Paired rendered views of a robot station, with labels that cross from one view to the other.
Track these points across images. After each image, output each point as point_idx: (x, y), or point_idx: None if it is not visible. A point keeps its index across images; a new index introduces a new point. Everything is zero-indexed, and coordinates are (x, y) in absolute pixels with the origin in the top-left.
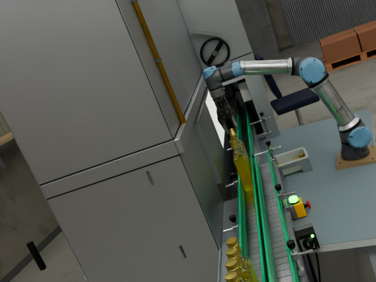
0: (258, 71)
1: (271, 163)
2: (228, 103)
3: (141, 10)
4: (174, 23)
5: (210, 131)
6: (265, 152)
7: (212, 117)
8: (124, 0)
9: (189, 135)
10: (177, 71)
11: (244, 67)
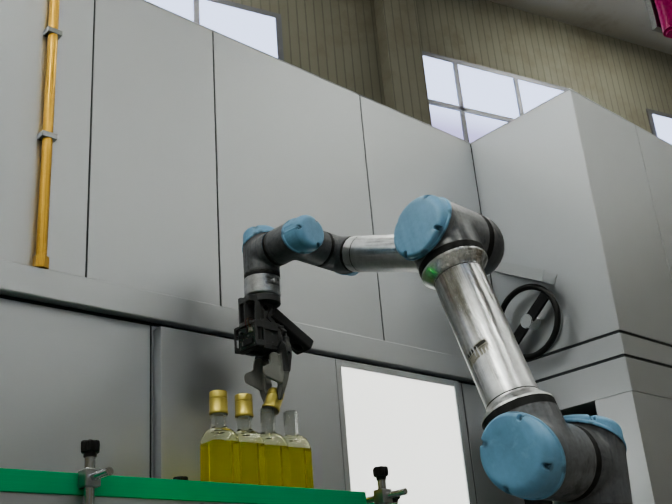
0: (374, 258)
1: (298, 492)
2: (303, 335)
3: (99, 70)
4: (371, 205)
5: (259, 401)
6: (369, 499)
7: (362, 417)
8: (2, 14)
9: (24, 290)
10: (210, 236)
11: (349, 247)
